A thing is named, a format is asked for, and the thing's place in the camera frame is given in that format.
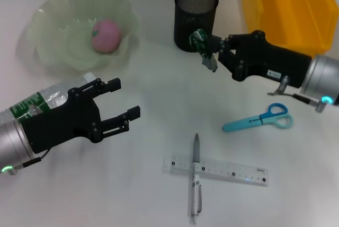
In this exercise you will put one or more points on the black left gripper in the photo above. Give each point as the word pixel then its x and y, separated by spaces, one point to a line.
pixel 63 123

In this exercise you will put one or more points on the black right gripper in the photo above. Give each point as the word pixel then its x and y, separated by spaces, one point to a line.
pixel 272 60

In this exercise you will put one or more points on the green plastic wrapper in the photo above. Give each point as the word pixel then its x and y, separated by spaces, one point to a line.
pixel 200 38

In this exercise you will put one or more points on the pink toy peach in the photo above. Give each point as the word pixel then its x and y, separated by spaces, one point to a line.
pixel 107 38

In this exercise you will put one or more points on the clear green-label water bottle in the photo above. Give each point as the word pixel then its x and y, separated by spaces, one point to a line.
pixel 53 97

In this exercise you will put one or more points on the black mesh pen holder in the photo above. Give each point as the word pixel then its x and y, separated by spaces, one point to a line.
pixel 196 12

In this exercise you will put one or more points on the blue scissors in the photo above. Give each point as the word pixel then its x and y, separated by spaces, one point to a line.
pixel 238 126

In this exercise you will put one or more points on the translucent green fruit plate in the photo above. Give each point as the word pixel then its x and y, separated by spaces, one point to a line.
pixel 66 7

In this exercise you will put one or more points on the grey white pen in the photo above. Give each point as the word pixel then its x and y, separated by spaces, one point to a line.
pixel 195 184

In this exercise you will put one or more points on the clear plastic ruler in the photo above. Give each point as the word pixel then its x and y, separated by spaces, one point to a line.
pixel 227 171

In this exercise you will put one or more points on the yellow plastic bin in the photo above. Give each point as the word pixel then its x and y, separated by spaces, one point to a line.
pixel 254 4

